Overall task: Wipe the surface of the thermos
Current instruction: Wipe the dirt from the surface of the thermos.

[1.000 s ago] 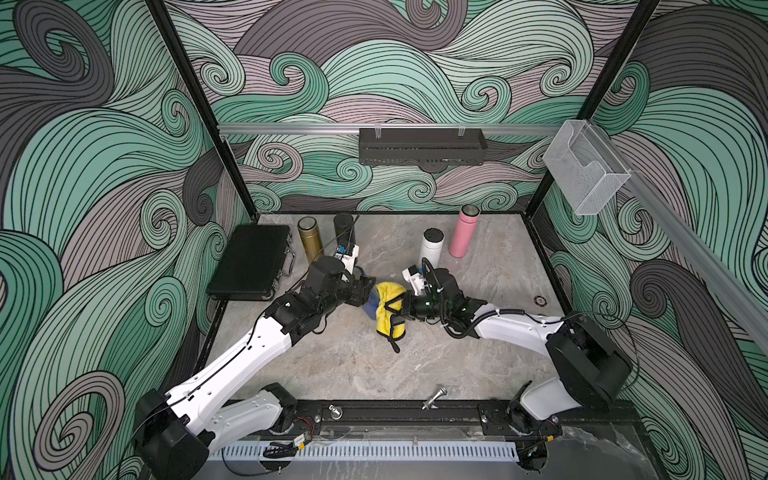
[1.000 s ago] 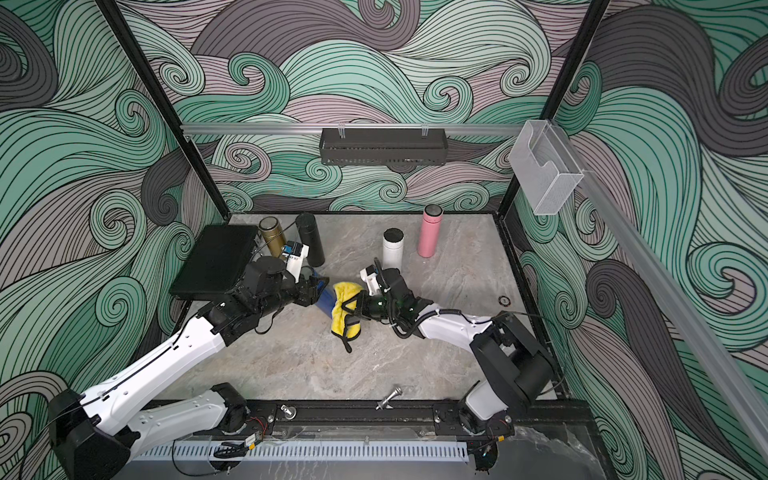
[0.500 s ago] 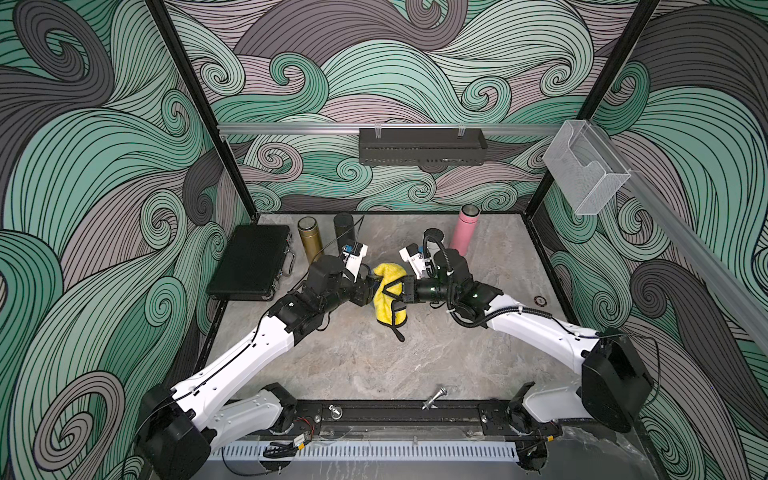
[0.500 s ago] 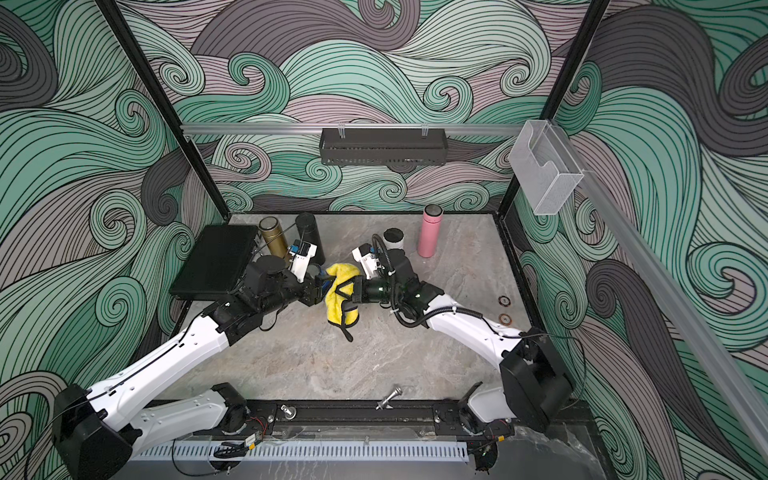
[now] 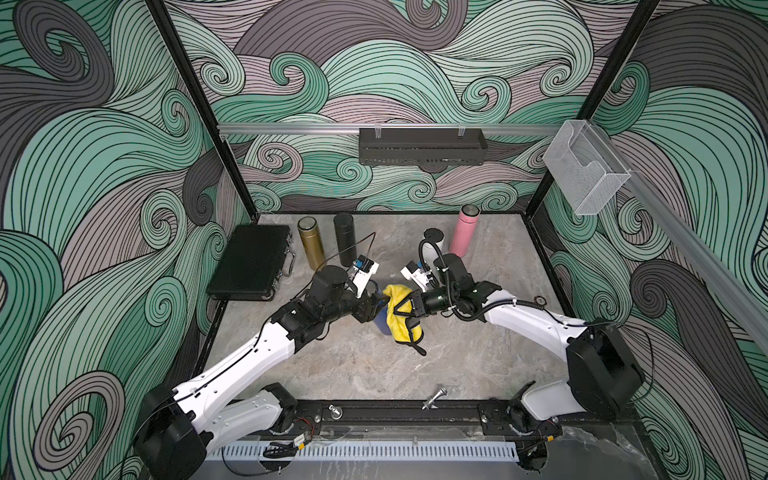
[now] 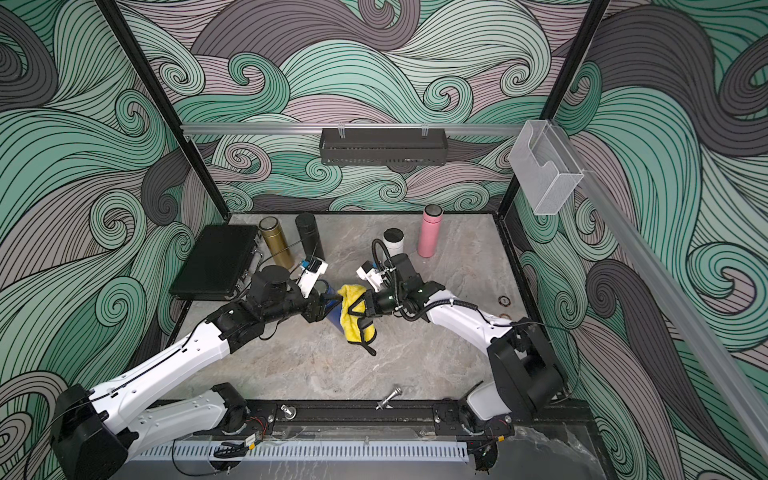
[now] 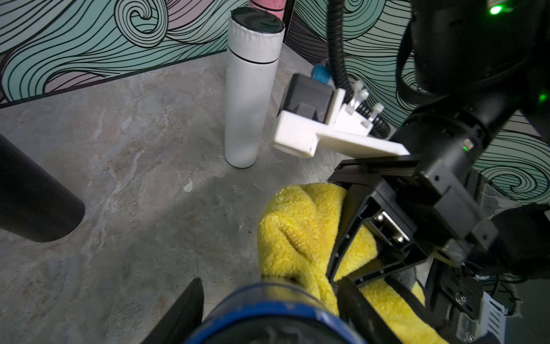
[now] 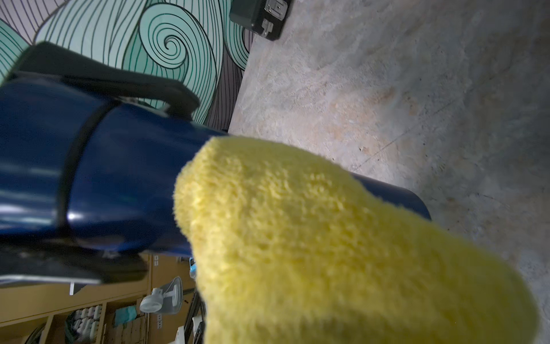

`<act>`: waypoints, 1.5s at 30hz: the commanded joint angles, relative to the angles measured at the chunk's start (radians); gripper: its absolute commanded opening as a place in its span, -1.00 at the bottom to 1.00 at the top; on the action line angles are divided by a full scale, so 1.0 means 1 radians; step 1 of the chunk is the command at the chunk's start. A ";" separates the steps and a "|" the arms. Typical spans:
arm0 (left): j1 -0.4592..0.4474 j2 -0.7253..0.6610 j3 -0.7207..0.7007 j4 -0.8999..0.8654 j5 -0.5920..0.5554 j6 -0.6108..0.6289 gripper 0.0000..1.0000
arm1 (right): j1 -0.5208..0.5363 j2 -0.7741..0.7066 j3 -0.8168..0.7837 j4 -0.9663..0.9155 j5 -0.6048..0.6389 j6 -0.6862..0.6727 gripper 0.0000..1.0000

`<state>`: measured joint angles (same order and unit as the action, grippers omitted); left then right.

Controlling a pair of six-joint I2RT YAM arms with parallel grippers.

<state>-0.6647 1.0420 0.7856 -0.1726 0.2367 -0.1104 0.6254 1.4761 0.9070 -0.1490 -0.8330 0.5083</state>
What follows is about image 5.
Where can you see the yellow cleaning cloth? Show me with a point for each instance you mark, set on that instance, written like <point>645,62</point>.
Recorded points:
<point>405,329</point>

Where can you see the clear plastic wall holder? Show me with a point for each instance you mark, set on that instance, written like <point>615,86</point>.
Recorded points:
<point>586,166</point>

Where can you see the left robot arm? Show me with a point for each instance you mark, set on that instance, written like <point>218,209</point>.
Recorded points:
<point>179,426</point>

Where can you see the white slotted cable duct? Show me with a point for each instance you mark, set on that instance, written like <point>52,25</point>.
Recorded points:
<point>408,451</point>

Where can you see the black thermos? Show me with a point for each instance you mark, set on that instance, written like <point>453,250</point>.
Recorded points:
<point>344,229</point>

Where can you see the silver bolt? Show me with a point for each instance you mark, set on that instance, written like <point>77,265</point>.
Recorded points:
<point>431,402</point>

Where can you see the black wall shelf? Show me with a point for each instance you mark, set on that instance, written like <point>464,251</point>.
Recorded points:
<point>420,147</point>

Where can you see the white thermos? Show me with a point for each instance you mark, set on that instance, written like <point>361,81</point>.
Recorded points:
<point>434,239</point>

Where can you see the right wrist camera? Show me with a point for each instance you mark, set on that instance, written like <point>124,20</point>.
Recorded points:
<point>415,273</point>

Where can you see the pink thermos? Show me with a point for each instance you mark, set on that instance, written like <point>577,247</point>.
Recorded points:
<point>464,229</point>

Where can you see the gold thermos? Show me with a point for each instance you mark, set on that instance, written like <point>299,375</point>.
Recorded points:
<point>310,236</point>

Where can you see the black case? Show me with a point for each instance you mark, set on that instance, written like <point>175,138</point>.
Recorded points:
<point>256,258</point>

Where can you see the aluminium wall rail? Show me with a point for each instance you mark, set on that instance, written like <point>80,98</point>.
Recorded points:
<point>308,128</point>

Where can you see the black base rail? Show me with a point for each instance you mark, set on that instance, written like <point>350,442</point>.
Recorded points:
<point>492,417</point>

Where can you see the blue thermos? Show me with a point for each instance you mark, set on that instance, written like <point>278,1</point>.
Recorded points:
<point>382,325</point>

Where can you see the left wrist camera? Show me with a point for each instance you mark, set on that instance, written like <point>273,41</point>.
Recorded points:
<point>363,269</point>

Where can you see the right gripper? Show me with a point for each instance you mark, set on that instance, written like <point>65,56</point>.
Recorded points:
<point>419,305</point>

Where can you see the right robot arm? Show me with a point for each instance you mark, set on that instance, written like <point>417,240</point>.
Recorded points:
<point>602,373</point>

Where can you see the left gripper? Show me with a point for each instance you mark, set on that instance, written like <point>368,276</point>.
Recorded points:
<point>365,310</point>

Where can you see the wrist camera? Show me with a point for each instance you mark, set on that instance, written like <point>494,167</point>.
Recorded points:
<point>363,269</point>
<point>415,273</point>

